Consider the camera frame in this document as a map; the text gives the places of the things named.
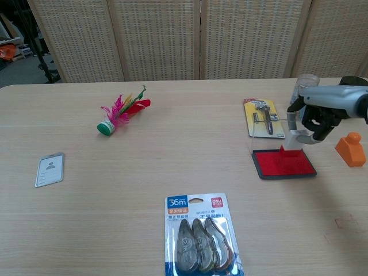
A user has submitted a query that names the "red ink pad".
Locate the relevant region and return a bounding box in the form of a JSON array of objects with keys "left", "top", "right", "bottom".
[{"left": 248, "top": 119, "right": 318, "bottom": 181}]

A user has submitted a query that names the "clear plastic jar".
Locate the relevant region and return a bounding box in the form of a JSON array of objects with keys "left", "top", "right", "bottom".
[{"left": 289, "top": 73, "right": 321, "bottom": 119}]

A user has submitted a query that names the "small orange box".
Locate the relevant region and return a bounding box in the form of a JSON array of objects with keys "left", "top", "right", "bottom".
[{"left": 334, "top": 132, "right": 367, "bottom": 168}]

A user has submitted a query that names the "wooden rattan folding screen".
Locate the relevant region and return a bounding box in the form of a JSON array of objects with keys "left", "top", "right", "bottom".
[{"left": 26, "top": 0, "right": 368, "bottom": 85}]

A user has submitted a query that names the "clear ID badge holder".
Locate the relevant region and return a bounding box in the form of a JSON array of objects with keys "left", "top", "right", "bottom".
[{"left": 34, "top": 152, "right": 65, "bottom": 189}]

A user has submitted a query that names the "colourful feather shuttlecock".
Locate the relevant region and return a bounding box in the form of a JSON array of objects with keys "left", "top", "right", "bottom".
[{"left": 97, "top": 84, "right": 152, "bottom": 136}]

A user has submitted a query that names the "correction tape blister pack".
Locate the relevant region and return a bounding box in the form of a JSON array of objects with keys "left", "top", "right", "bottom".
[{"left": 164, "top": 193, "right": 246, "bottom": 276}]

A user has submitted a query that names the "black tripod stand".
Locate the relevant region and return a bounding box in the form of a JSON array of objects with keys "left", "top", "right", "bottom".
[{"left": 16, "top": 0, "right": 62, "bottom": 83}]

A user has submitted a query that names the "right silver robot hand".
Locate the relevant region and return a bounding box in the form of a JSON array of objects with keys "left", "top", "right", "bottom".
[{"left": 286, "top": 85, "right": 368, "bottom": 144}]

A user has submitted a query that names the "yellow razor blister pack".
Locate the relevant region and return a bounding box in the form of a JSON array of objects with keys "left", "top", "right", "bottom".
[{"left": 243, "top": 97, "right": 286, "bottom": 140}]

